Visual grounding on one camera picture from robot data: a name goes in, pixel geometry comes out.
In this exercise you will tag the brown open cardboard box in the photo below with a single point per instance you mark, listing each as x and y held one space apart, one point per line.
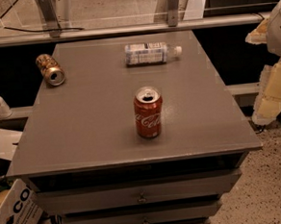
8 142

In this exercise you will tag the white cardboard box with print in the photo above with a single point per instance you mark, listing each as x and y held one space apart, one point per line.
20 205

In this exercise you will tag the clear plastic water bottle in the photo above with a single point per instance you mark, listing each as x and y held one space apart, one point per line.
150 53

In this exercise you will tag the red coke can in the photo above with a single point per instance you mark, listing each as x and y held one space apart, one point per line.
148 107

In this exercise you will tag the grey drawer cabinet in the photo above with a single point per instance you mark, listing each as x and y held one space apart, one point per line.
81 154

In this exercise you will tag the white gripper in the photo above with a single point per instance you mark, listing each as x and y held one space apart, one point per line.
279 32

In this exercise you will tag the brown gold soda can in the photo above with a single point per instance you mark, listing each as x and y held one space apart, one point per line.
50 70

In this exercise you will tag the grey metal railing frame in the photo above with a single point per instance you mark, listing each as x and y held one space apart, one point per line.
37 21

